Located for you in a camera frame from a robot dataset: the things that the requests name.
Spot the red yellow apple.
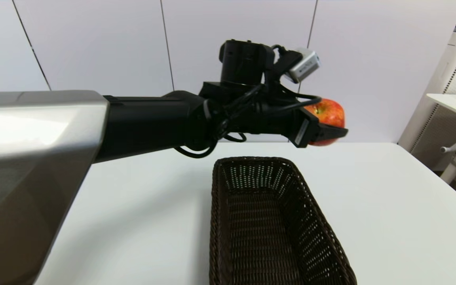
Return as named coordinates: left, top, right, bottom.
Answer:
left=304, top=98, right=346, bottom=147

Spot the white perforated metal cabinet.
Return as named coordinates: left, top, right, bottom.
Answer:
left=398, top=32, right=456, bottom=171

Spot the dark brown wicker basket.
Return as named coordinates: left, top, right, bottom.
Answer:
left=209, top=157, right=358, bottom=285

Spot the white adjustable side table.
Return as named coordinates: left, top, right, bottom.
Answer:
left=426, top=93, right=456, bottom=184

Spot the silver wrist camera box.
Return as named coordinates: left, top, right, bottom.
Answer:
left=287, top=48, right=321, bottom=84

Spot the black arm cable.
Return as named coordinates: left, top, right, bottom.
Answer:
left=173, top=44, right=323, bottom=159

